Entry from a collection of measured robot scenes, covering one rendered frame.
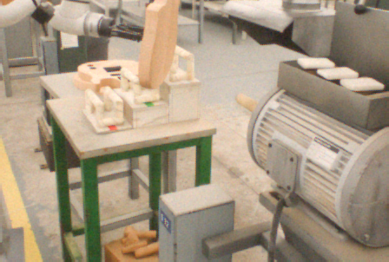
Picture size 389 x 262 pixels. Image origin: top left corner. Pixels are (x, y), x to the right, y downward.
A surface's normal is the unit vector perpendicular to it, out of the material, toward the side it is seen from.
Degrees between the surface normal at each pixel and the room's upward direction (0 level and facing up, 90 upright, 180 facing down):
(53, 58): 90
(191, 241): 90
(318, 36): 90
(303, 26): 90
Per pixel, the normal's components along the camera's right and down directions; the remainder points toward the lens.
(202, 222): 0.44, 0.33
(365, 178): 0.01, 0.17
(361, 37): -0.89, 0.14
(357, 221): -0.01, 0.51
